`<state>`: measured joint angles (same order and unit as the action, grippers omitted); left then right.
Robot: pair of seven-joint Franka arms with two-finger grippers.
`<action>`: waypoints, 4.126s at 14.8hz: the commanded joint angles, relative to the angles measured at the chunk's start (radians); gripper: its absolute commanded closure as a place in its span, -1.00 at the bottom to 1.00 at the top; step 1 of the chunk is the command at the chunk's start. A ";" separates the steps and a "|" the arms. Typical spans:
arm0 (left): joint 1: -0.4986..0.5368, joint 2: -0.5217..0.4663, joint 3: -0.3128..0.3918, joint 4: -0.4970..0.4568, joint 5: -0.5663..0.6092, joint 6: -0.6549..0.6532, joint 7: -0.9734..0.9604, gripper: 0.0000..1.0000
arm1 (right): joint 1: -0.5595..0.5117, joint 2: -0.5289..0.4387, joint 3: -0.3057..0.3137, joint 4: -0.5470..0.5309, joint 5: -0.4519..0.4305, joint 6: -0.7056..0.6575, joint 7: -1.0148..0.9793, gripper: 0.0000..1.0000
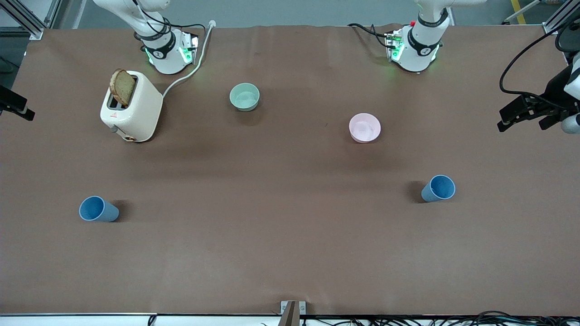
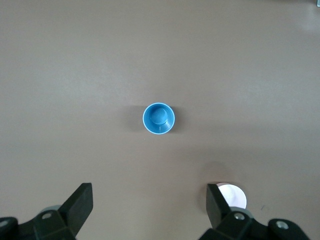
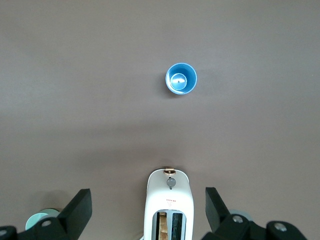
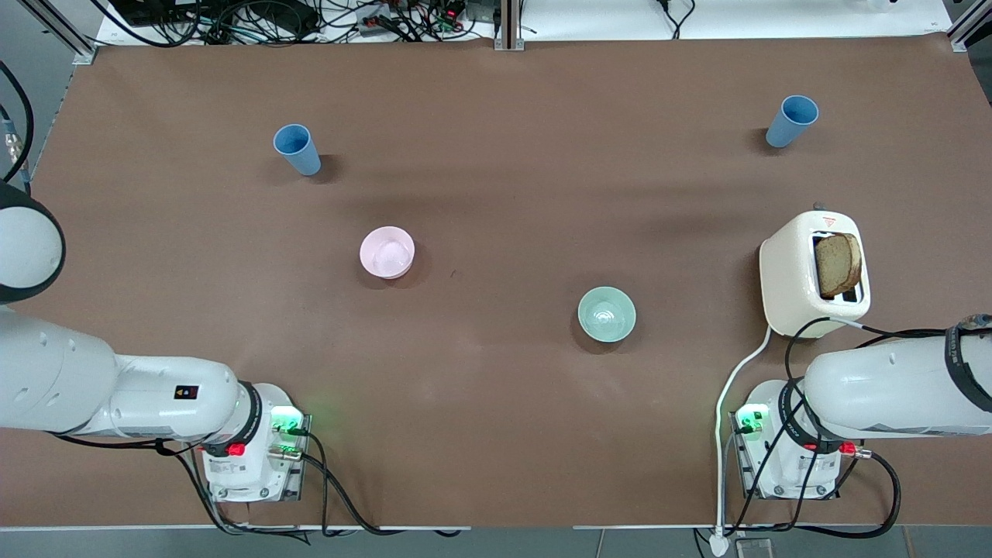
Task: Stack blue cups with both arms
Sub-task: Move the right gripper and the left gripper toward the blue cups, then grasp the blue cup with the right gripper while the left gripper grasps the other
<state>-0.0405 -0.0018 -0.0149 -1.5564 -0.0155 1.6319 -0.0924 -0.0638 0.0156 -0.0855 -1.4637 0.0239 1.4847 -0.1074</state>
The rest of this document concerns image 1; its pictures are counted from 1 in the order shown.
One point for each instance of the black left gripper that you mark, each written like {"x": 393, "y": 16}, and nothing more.
{"x": 555, "y": 91}

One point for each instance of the blue plastic cup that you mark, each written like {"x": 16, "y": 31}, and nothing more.
{"x": 97, "y": 209}
{"x": 438, "y": 189}

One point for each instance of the brown bread slice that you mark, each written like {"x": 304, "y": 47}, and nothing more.
{"x": 122, "y": 87}

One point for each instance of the cream white toaster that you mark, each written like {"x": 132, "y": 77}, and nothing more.
{"x": 140, "y": 111}

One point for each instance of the pink bowl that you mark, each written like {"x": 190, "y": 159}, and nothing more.
{"x": 364, "y": 128}

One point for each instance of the mint green bowl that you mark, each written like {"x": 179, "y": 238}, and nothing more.
{"x": 244, "y": 97}

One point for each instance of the aluminium frame profile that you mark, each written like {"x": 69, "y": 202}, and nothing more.
{"x": 559, "y": 16}
{"x": 31, "y": 22}

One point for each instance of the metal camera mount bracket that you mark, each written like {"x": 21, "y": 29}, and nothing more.
{"x": 292, "y": 312}

